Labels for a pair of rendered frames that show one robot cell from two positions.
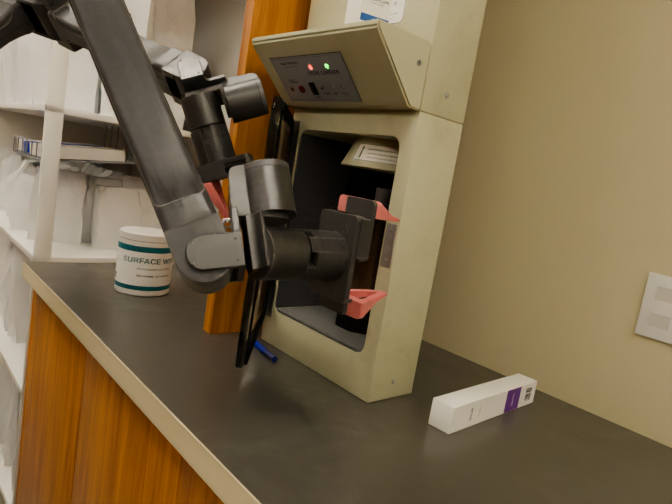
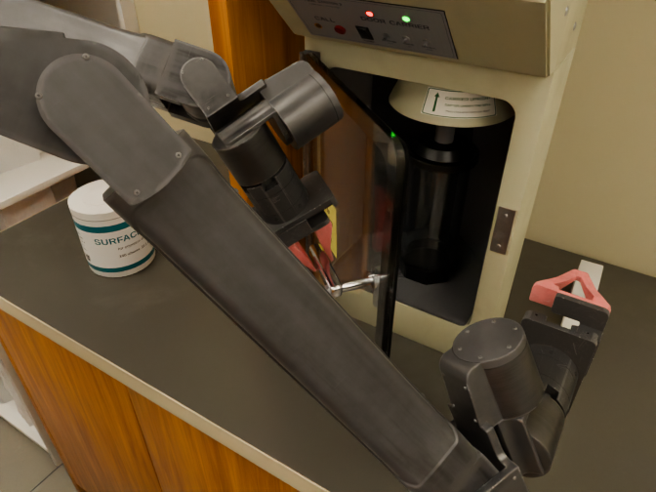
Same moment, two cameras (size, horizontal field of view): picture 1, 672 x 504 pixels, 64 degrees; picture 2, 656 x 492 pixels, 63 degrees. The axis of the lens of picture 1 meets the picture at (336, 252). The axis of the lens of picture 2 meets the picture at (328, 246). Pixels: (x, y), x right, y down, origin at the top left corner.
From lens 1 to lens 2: 0.55 m
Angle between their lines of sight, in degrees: 32
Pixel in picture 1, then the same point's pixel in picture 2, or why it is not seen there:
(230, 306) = not seen: hidden behind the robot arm
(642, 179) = not seen: outside the picture
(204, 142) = (272, 200)
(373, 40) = (526, 13)
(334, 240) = (568, 374)
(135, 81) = (315, 330)
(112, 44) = (256, 286)
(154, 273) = (139, 245)
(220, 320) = not seen: hidden behind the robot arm
